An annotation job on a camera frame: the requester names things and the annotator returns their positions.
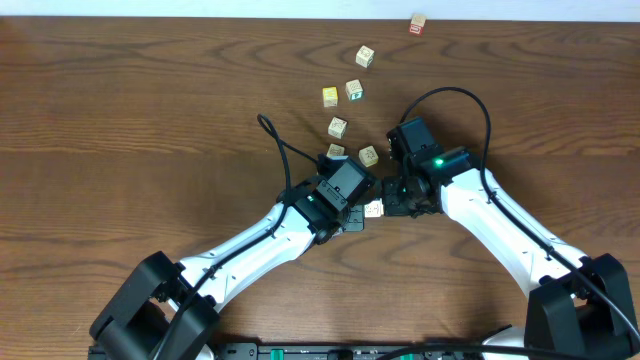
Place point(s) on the white block orange print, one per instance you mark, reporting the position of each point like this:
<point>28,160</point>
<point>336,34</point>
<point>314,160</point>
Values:
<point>374,209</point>

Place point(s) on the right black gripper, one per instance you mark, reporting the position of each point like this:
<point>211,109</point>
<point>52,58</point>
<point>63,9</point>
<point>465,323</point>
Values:
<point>392,204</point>

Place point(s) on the pale yellow printed block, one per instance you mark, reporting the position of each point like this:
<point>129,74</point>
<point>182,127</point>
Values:
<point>335,150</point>

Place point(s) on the white block with cross print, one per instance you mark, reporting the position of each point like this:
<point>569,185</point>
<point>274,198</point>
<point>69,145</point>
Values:
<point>337,127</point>

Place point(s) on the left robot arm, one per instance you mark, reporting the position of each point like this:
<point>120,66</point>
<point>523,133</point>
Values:
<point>169,310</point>

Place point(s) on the white block with green print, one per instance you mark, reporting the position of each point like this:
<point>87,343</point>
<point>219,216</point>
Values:
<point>364,56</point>

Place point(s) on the white block yellow print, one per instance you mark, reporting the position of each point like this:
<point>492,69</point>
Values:
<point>368,156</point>

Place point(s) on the yellow wooden block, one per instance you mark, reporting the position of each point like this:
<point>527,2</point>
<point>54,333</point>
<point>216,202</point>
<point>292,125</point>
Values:
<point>330,96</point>

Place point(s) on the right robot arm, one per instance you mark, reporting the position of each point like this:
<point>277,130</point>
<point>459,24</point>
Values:
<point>578,305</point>

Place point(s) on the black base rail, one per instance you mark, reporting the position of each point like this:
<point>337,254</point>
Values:
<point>253,351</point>

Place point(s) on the white block teal side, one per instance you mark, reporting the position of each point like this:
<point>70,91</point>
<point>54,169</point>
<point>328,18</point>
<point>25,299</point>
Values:
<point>354,90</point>

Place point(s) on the red block at table edge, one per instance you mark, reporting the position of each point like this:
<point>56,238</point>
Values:
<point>417,24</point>

